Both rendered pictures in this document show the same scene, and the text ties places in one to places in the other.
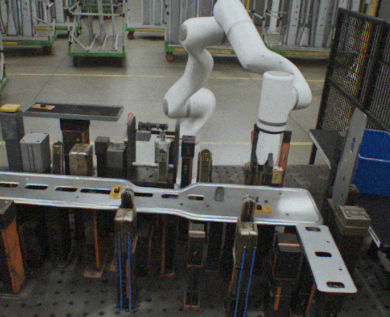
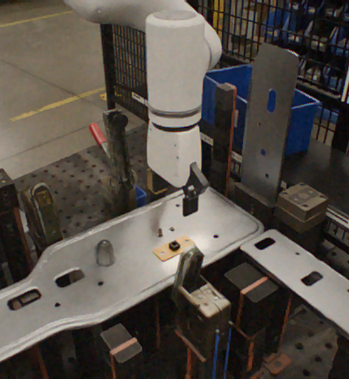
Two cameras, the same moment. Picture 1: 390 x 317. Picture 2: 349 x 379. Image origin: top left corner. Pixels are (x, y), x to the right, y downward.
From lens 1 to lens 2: 0.61 m
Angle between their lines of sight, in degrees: 32
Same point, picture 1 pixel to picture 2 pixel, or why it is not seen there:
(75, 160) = not seen: outside the picture
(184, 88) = not seen: outside the picture
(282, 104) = (198, 73)
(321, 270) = (335, 307)
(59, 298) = not seen: outside the picture
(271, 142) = (191, 145)
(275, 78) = (183, 24)
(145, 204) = not seen: outside the picture
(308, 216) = (240, 225)
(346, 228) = (306, 222)
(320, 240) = (289, 257)
